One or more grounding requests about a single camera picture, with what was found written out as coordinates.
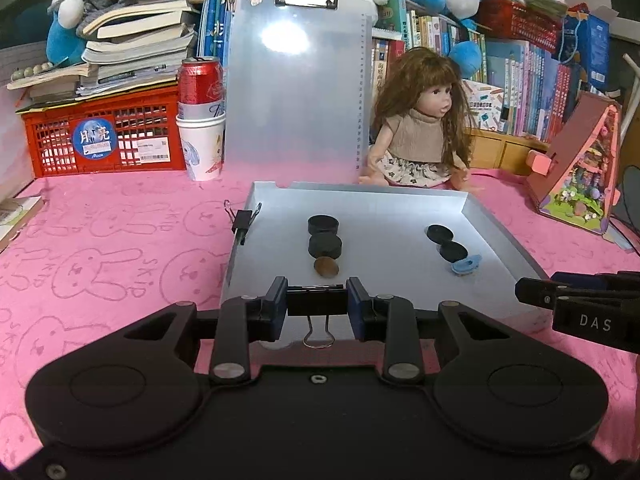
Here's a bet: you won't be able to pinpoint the red plastic crate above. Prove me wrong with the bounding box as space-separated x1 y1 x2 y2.
21 86 187 177

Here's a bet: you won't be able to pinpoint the row of blue books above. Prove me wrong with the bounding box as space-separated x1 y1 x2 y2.
197 0 236 68

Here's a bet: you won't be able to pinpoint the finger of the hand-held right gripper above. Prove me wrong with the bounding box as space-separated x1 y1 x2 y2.
552 294 640 353
515 271 640 311

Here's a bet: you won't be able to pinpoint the pink toy house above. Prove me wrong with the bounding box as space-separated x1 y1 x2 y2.
525 92 623 237

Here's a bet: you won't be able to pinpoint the blue plastic piece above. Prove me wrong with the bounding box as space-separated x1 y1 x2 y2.
451 255 482 276

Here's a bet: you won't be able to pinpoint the blue carton box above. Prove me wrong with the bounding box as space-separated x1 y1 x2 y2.
562 7 611 93

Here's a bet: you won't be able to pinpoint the translucent plastic clipboard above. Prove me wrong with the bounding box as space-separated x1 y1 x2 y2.
223 0 372 186

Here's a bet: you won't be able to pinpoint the pink bunny print blanket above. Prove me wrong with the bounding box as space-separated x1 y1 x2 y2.
0 167 640 466

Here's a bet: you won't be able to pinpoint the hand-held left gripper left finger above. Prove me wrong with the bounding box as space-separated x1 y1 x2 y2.
122 276 288 386

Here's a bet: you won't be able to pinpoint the flat book with pale cover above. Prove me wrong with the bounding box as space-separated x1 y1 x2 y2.
0 196 45 251

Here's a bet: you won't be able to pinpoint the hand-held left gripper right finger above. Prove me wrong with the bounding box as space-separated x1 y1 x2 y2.
346 276 516 386

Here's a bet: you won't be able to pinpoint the red soda can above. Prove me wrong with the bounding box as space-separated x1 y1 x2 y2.
177 56 226 121

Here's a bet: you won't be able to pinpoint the white metal tray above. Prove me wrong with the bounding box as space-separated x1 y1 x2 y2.
220 181 553 333

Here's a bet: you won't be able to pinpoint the white paper cup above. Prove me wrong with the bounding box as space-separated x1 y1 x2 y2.
176 112 227 182

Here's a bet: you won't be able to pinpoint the black binder clip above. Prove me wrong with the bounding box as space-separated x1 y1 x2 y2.
223 200 263 246
286 284 348 348

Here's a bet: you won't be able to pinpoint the wooden box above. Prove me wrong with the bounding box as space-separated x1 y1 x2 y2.
470 130 551 176

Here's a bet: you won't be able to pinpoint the blue and white plush toy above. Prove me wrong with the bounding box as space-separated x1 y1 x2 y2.
46 0 88 66

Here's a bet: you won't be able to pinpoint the stack of worn books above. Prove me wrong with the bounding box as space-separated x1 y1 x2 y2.
7 0 221 111

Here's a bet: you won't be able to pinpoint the row of upright books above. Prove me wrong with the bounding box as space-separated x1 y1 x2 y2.
370 0 576 143

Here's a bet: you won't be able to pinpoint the dark grey round object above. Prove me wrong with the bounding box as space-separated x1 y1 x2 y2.
607 165 640 236

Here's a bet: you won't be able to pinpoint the doll with brown hair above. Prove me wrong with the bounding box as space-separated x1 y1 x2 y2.
359 47 485 195

